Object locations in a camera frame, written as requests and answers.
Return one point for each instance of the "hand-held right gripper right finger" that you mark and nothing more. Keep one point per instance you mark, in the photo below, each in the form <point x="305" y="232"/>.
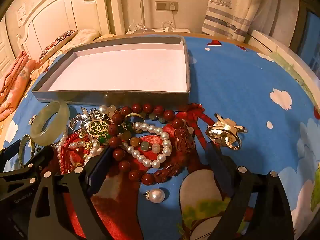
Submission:
<point x="220" y="165"/>

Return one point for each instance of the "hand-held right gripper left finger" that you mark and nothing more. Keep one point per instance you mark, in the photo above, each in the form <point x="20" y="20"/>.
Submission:
<point x="96" y="172"/>

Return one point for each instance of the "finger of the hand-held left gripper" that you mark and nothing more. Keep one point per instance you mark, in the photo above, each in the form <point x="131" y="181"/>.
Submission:
<point x="11" y="150"/>
<point x="37" y="160"/>

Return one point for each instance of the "thin yellowish bangle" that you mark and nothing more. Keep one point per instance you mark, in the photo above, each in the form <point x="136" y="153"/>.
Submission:
<point x="22" y="150"/>

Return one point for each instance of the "pale green jade bangle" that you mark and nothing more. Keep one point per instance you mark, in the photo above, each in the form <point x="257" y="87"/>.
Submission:
<point x="40" y="135"/>

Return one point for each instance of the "silver leaf brooch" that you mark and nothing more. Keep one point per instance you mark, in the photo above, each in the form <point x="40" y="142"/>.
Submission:
<point x="82" y="118"/>

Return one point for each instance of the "shallow grey cardboard box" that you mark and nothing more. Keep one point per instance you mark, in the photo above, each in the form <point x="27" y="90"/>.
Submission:
<point x="112" y="72"/>

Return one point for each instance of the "small silver charm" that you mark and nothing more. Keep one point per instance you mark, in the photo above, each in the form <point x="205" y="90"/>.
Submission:
<point x="32" y="120"/>

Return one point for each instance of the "green and gold pendant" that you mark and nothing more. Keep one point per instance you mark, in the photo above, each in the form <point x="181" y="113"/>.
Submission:
<point x="93" y="130"/>

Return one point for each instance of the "large pearl earring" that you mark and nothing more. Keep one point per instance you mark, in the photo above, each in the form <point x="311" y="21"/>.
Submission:
<point x="156" y="195"/>

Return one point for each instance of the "folded pink quilt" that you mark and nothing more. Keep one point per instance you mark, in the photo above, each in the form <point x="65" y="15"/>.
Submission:
<point x="15" y="80"/>

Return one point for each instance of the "blue cartoon cloud blanket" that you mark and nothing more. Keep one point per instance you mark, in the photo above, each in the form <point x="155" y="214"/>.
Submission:
<point x="237" y="80"/>

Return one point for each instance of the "white panelled door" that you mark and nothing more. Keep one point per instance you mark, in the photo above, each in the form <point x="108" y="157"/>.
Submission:
<point x="5" y="55"/>

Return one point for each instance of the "embroidered dark pillow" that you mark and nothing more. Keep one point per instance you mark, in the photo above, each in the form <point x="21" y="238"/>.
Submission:
<point x="56" y="43"/>

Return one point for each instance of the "white wooden headboard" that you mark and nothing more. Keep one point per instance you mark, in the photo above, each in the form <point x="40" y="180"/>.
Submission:
<point x="50" y="22"/>

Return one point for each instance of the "cream floral pillow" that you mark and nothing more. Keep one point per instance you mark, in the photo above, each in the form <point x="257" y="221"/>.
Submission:
<point x="86" y="35"/>

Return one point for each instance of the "white nightstand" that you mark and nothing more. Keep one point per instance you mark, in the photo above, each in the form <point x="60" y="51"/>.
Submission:
<point x="155" y="30"/>

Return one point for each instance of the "boat print curtain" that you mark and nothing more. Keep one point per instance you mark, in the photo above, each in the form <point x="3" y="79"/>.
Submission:
<point x="225" y="10"/>

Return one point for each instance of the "window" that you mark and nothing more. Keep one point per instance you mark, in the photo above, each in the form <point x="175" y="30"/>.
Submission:
<point x="312" y="37"/>

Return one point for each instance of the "white charger plug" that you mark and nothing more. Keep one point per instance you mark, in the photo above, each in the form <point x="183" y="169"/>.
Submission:
<point x="172" y="7"/>

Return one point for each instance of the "white wooden rail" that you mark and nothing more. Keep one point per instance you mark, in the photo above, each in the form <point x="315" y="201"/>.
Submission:
<point x="287" y="52"/>

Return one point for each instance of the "wall socket plate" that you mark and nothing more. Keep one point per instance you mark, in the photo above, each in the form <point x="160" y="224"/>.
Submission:
<point x="162" y="6"/>

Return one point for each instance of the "white wall conduit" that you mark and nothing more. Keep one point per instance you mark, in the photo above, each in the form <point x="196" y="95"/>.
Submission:
<point x="141" y="5"/>

